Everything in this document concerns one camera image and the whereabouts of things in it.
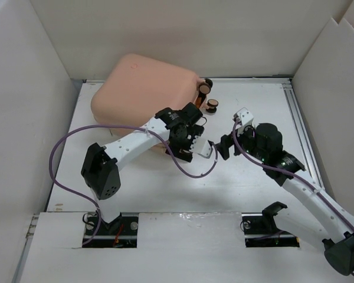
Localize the pink hard-shell suitcase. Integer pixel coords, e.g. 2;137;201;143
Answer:
90;52;219;154

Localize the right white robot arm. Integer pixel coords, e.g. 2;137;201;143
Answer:
217;119;354;276

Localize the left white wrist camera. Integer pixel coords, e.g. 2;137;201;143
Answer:
191;137;213;159

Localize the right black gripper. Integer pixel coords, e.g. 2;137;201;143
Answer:
215;122;268;163

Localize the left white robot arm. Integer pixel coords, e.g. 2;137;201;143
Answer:
81;103;212;234

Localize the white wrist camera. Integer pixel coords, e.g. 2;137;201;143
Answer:
233;107;254;129
191;137;213;159

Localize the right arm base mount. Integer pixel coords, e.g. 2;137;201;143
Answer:
240;202;300;248

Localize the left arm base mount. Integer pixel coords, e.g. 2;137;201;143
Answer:
82;213;139;249

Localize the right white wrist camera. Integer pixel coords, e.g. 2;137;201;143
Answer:
233;107;254;129

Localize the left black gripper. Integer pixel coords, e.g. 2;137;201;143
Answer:
166;126;204;161

